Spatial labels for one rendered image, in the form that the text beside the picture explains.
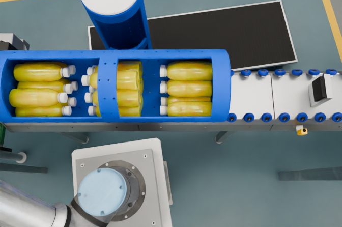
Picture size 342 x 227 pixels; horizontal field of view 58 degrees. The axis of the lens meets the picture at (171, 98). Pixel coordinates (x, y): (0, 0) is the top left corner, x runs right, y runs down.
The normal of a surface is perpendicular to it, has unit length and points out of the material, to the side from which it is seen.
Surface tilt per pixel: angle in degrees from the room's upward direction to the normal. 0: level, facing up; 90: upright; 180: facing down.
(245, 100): 0
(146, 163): 1
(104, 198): 8
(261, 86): 0
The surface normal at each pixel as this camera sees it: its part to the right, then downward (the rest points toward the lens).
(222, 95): -0.01, 0.28
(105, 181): 0.06, -0.37
